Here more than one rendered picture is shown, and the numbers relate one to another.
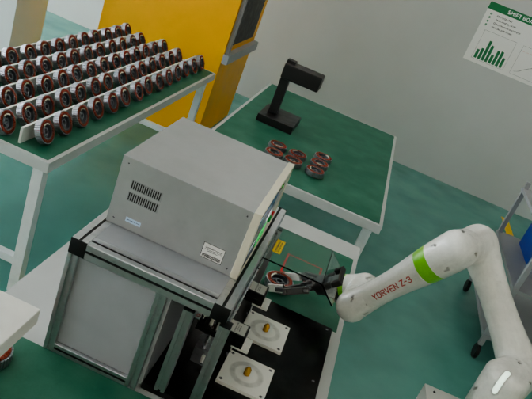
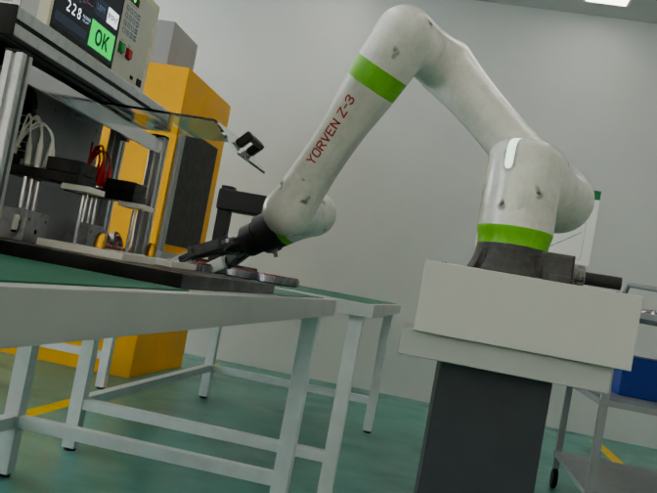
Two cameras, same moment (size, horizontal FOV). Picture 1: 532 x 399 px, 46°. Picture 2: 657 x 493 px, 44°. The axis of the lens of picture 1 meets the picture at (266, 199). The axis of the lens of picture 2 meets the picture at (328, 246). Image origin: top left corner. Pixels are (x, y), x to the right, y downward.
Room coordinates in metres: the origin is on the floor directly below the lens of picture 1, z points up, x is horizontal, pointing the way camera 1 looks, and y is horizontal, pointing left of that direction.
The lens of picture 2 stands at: (0.12, -0.62, 0.80)
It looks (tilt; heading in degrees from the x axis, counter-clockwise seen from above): 3 degrees up; 4
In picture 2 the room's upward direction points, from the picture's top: 11 degrees clockwise
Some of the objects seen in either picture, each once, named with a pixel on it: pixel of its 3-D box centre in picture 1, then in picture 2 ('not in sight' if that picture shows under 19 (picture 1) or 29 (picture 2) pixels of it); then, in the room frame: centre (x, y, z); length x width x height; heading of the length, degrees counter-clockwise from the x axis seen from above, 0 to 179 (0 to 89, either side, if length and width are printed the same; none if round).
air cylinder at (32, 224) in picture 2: (203, 349); (22, 224); (1.49, 0.00, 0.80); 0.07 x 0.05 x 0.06; 175
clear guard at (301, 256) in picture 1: (294, 260); (180, 138); (1.78, -0.16, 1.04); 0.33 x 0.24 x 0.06; 85
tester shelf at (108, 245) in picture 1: (193, 227); (2, 65); (1.63, 0.17, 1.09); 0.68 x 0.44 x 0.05; 175
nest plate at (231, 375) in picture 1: (245, 375); (98, 251); (1.48, -0.14, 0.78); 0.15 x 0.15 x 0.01; 85
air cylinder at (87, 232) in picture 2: not in sight; (84, 236); (1.74, -0.02, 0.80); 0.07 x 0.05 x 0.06; 175
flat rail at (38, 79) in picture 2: (253, 275); (102, 115); (1.61, -0.05, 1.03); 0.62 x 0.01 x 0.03; 175
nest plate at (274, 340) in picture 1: (264, 331); (149, 259); (1.72, -0.16, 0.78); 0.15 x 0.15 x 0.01; 85
